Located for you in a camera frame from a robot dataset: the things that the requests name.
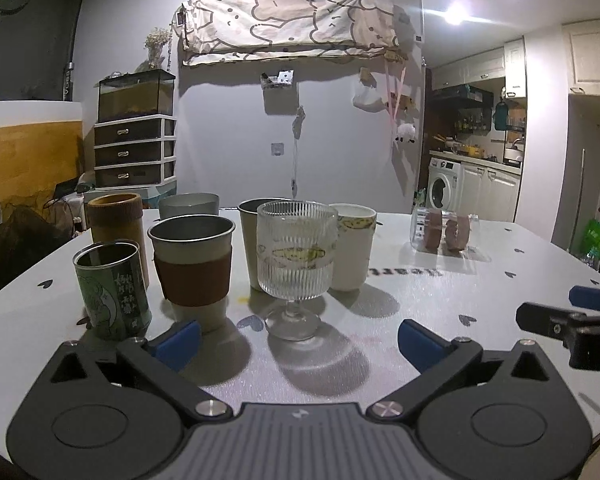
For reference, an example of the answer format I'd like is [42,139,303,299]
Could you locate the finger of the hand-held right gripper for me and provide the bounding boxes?
[569,285,600,314]
[515,302,588,347]

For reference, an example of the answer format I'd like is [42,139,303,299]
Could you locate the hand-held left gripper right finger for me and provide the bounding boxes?
[367,318,561,419]

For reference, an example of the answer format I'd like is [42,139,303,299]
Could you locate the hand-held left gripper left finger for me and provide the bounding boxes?
[42,320,234,419]

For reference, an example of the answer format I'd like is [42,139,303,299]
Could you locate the clear glass cup brown sleeve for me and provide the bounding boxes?
[409,205,481,254]

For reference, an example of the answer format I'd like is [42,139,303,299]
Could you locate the white cup brown sleeve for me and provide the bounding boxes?
[147,214,234,334]

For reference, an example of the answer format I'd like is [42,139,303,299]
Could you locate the white cup yellow print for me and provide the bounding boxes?
[328,203,378,292]

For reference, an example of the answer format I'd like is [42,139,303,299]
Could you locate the beige tall cup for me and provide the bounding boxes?
[237,198,294,291]

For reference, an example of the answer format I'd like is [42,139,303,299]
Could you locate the brown bamboo cup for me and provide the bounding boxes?
[86,193,151,289]

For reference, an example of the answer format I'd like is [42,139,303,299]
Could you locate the grey cup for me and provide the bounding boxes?
[158,192,220,221]

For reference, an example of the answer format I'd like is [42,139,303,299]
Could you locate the green shopping bag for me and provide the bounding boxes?
[584,216,600,257]

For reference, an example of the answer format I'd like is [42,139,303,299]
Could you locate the green printed tin can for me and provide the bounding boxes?
[72,240,154,344]

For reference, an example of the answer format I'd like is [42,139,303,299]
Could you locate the white lower kitchen cabinet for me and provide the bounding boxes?
[459,162,522,223]

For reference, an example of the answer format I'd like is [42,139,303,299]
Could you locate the white kitchen cabinet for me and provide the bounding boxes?
[459,162,522,223]
[561,17,600,95]

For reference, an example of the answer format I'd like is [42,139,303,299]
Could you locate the ribbed glass goblet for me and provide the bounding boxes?
[256,200,340,342]

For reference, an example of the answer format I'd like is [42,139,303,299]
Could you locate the white washing machine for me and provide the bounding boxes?
[426,157,464,211]

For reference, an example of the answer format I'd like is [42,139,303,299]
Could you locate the black laptop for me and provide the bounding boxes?
[54,177,82,199]

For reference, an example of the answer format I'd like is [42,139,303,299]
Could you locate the plastic drawer unit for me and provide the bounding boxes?
[93,115,177,189]

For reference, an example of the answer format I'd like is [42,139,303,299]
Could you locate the hanging plush toy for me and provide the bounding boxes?
[392,119,419,147]

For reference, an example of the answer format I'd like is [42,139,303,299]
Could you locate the white upper kitchen cabinet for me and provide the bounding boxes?
[561,17,600,95]

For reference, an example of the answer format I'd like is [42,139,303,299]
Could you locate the glass terrarium tank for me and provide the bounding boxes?
[97,70,176,124]

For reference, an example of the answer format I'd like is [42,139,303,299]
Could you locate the white plastic bag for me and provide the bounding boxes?
[352,81,384,112]

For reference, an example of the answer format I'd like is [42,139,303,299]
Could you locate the dried flower vase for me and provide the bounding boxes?
[144,29,174,69]

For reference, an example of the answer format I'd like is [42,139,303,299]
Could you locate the cartoon printed cloth cover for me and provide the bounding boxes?
[179,0,402,67]

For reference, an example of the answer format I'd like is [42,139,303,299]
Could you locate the small wall shelf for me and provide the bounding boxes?
[260,68,296,92]

